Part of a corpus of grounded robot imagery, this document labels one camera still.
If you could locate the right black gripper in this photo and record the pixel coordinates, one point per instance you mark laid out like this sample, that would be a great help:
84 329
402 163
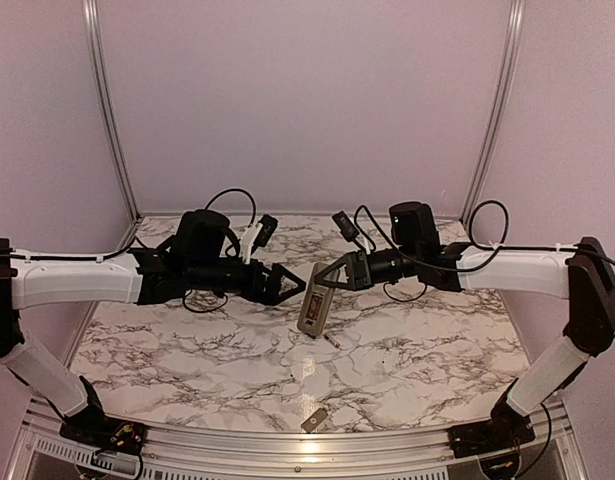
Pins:
359 271

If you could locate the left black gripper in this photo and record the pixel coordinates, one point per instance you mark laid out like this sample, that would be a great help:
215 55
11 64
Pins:
271 294

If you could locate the grey remote control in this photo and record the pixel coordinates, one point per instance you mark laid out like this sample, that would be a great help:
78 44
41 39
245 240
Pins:
316 304

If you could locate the gold black battery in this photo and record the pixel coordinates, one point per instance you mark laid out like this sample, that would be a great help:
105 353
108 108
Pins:
332 341

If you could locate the grey battery cover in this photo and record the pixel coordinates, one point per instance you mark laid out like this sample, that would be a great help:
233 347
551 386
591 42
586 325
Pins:
310 424

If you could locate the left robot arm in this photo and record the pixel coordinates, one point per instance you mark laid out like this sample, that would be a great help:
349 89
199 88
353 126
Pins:
204 254

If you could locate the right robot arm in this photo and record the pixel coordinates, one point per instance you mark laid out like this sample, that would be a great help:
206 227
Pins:
580 273

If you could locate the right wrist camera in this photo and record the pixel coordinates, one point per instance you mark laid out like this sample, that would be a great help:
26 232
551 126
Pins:
347 228

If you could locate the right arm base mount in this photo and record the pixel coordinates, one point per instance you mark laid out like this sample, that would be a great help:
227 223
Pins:
489 436

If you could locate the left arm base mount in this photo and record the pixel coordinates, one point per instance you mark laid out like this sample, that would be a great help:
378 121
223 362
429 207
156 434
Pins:
92 426

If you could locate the front aluminium rail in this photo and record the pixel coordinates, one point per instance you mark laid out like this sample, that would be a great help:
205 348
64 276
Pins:
176 452

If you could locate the right aluminium frame post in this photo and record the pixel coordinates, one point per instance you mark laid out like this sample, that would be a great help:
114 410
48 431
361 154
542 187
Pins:
502 94

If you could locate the aluminium frame post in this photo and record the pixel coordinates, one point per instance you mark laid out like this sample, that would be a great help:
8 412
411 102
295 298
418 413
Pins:
502 94
96 49

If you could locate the left aluminium frame post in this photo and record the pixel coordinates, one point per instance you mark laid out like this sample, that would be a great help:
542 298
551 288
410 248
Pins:
96 49

